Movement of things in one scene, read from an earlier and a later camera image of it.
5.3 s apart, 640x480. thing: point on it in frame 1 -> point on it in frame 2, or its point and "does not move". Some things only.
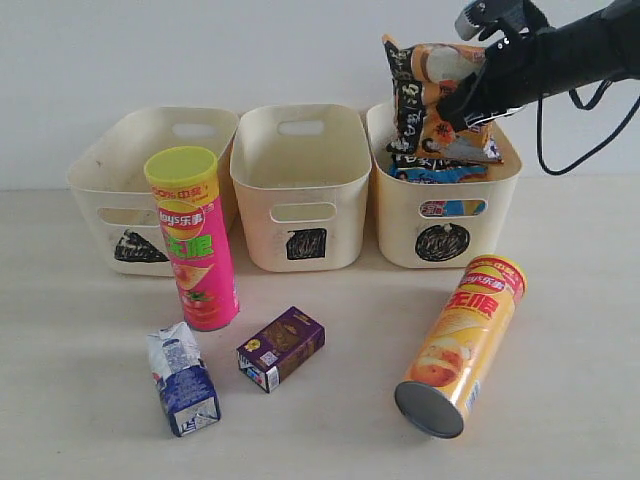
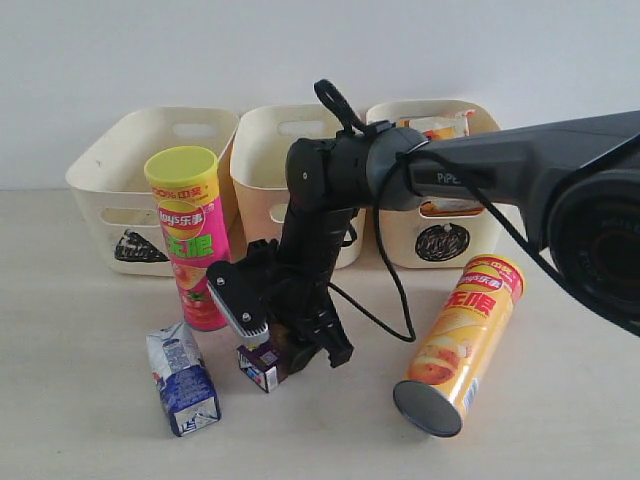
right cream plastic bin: [440, 224] does not move
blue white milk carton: [183, 380] does not move
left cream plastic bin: [111, 179] does not move
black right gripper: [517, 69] -> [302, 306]
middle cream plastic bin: [303, 173] does not move
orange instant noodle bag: [419, 128] -> [441, 127]
